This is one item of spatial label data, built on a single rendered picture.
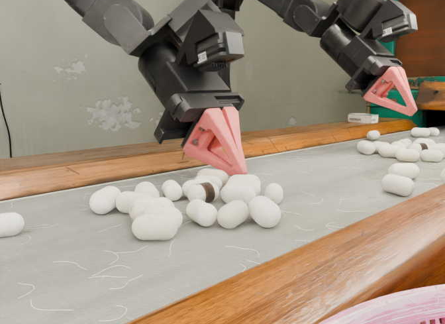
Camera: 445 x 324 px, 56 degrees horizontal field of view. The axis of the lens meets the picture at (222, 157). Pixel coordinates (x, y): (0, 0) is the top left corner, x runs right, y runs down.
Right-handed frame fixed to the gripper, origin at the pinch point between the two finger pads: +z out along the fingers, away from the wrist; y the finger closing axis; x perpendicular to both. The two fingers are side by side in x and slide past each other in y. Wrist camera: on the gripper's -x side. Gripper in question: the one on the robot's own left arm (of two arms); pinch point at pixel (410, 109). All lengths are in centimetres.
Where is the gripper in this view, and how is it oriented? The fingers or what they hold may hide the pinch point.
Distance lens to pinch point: 73.5
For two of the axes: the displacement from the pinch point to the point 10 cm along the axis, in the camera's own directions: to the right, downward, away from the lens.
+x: -4.5, 6.7, 5.9
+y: 7.2, -1.1, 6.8
